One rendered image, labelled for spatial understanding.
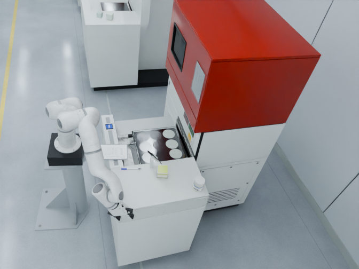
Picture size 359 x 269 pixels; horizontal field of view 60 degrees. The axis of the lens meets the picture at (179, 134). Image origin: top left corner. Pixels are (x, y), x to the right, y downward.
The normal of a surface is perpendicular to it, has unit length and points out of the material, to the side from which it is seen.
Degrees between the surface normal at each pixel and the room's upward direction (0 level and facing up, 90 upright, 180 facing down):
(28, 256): 0
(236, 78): 90
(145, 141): 0
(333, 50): 90
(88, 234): 0
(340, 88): 90
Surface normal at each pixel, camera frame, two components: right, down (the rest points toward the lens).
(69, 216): 0.14, -0.69
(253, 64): 0.28, 0.71
